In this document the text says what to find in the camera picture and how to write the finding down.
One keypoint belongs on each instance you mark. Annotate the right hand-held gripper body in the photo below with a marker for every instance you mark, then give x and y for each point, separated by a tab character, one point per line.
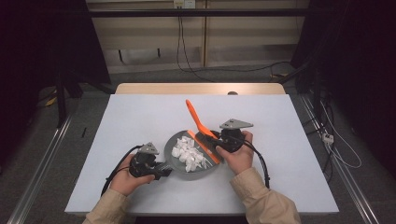
232	137

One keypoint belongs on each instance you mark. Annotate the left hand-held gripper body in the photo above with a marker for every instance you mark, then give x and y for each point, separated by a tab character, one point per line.
146	161

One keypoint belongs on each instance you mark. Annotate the grey dustpan with orange lip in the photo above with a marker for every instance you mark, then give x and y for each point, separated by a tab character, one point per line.
182	168

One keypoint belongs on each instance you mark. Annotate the orange brush with grey bristles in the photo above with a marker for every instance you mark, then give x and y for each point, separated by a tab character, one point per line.
196	116

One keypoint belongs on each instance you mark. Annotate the pile of white paper scraps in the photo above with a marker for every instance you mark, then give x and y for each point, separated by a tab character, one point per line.
188	154

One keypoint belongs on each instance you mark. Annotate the person's right hand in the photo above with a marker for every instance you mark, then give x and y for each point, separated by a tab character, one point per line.
238	160

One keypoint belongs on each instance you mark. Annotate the person's left hand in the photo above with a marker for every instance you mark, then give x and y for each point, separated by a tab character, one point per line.
127	182

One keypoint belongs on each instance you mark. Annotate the round table grommet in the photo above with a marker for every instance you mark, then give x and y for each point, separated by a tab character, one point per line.
232	93

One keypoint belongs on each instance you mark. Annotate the wooden table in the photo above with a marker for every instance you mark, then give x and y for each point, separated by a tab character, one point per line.
174	88

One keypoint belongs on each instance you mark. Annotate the small black floor object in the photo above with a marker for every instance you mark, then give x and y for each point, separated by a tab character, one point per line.
83	132

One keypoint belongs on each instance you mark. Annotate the white power strip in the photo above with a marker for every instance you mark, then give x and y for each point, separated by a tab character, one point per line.
327	137

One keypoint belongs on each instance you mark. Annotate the black metal stand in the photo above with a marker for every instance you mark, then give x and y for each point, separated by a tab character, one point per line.
61	99

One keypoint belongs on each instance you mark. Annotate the black crossbar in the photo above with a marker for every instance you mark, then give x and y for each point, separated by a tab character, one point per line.
199	12

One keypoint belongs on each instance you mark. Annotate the wooden wall post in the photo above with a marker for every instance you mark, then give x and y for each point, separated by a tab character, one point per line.
204	37

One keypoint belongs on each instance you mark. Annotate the metal floor rail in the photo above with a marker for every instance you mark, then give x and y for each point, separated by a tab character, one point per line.
348	180
40	168

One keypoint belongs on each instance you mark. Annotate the white wall socket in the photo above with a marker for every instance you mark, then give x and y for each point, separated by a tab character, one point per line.
184	3

